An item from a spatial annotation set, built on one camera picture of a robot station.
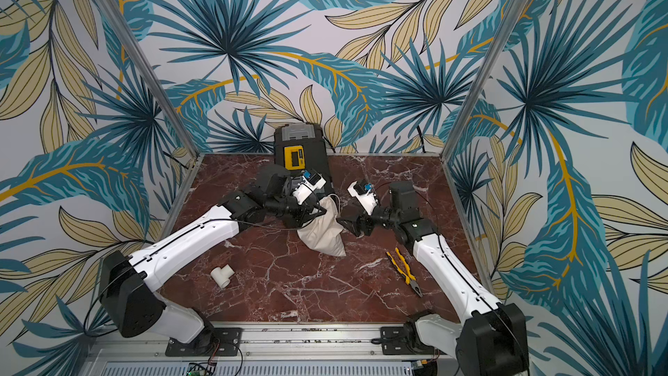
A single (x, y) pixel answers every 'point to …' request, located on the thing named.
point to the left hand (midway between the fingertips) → (321, 213)
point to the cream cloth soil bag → (323, 233)
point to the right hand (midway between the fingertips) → (331, 219)
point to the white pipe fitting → (222, 275)
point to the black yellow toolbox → (300, 147)
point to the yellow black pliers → (409, 278)
